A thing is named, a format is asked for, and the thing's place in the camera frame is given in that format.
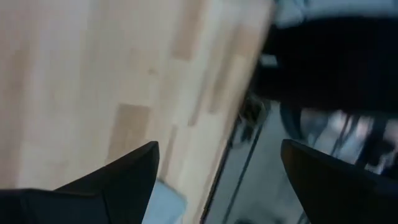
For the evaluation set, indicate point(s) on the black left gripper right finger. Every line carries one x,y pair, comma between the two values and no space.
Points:
326,189

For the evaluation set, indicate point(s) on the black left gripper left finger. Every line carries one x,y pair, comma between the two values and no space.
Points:
130,180

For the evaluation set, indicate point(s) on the grey folded cloth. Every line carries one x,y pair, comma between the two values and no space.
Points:
164,205

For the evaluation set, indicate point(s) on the black office chair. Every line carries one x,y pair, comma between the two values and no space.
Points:
326,68

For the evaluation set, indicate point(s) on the black metal table frame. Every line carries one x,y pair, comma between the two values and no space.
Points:
217,180

